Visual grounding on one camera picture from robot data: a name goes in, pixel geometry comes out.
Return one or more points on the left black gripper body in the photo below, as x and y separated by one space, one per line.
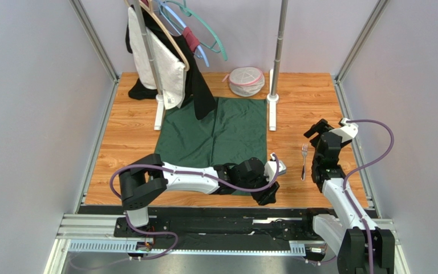
262 196

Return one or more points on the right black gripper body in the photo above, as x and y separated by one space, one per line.
320 132

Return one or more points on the silver metal fork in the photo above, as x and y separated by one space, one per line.
304 152

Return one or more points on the dark green cloth napkin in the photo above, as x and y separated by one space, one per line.
230 134

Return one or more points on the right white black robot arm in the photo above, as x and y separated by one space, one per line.
359 244

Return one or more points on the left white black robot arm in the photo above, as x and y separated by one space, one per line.
146 179

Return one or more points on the right white rack foot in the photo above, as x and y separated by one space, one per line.
272 100

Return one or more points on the white rack foot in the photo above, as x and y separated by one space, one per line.
272 100
160 112

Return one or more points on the white mesh laundry bag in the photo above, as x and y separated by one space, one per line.
245 81

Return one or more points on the right metal rack pole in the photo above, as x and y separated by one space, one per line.
278 51

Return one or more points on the metal rack pole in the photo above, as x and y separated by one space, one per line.
149 48
278 51

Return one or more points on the black hanging garment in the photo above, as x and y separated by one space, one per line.
195 85

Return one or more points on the teal plastic hanger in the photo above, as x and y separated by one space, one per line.
181 16

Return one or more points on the blue plastic hanger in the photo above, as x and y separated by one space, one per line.
179 27

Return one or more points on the left white rack foot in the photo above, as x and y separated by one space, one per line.
160 112

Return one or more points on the dark red hanging cloth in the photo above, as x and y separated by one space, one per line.
191 40

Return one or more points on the white hanging towel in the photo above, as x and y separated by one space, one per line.
171 67

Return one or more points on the left metal rack pole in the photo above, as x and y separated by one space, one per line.
149 48

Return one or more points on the wooden clothes hanger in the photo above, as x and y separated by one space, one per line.
148 7

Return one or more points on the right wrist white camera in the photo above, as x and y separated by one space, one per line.
348 130

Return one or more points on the wrist white camera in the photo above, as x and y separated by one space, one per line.
348 130
274 168

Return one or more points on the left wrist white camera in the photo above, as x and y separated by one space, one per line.
274 168

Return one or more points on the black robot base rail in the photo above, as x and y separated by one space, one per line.
231 229

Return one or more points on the aluminium frame rail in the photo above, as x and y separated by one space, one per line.
98 240

